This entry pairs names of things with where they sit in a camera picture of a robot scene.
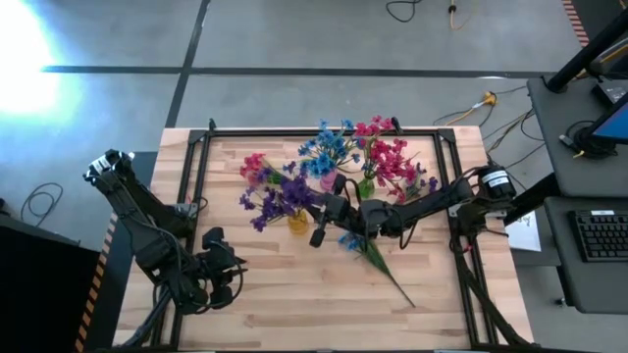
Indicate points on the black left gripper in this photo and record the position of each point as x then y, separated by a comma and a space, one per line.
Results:
218, 267

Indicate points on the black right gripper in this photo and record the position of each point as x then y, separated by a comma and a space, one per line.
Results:
343, 211

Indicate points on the blue artificial flower bunch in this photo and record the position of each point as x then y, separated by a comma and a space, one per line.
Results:
378, 260
326, 139
321, 164

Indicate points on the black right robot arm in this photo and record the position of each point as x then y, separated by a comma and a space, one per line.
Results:
432, 198

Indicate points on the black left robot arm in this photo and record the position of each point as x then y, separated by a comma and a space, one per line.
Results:
142, 216

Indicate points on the pink ribbed glass vase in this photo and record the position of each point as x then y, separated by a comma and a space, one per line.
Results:
328, 182

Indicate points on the yellow embossed glass vase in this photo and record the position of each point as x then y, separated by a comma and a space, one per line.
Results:
298, 224

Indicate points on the green glass vase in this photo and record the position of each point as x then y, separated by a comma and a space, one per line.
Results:
366, 188

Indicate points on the black clamp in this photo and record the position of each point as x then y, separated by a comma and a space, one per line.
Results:
212, 124
396, 125

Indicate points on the yellow black hazard tape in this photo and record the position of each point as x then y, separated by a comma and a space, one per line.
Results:
92, 299

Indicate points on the black cabinet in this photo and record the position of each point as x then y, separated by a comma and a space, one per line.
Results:
39, 294

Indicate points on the white paper sheet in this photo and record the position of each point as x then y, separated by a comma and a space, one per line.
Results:
524, 233

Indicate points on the grey desk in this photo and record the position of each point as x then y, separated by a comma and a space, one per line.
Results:
589, 284
554, 147

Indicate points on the black monitor stand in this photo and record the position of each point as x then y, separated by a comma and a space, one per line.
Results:
589, 142

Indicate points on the black computer keyboard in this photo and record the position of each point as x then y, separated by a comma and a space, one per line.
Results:
601, 235

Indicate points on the computer monitor blue screen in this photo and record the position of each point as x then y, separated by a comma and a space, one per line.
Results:
615, 125

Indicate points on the black diagonal stand pole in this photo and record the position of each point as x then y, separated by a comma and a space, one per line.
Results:
584, 54

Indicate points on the black desk device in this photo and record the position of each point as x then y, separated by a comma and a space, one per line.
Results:
613, 90

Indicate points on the orange striped floor tape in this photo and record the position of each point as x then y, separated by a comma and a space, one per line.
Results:
575, 22

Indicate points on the black aluminium table frame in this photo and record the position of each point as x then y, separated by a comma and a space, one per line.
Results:
275, 133

